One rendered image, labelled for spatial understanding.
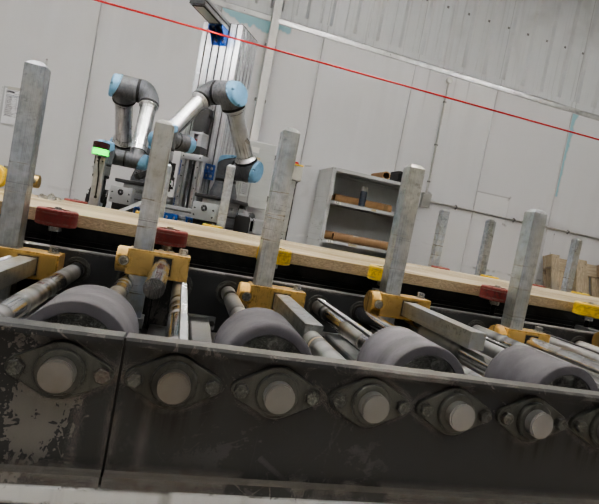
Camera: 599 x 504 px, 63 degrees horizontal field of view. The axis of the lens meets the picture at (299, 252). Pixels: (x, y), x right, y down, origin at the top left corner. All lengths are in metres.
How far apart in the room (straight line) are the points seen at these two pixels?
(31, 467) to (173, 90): 4.44
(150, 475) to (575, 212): 6.25
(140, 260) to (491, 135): 5.17
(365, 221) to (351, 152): 0.71
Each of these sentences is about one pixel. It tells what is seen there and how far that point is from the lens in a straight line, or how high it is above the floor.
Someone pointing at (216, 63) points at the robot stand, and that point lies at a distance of 3.08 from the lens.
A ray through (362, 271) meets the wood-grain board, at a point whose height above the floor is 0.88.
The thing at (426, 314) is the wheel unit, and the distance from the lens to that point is 0.99.
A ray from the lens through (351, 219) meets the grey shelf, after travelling 5.04.
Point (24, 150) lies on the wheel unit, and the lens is 1.01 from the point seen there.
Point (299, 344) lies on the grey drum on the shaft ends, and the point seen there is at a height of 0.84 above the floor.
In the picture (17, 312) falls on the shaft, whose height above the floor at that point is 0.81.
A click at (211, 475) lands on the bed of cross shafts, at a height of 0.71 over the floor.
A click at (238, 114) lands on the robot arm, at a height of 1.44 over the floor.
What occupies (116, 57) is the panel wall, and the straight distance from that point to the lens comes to 4.91.
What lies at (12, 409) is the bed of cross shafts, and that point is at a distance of 0.52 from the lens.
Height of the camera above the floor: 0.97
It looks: 3 degrees down
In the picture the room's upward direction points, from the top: 11 degrees clockwise
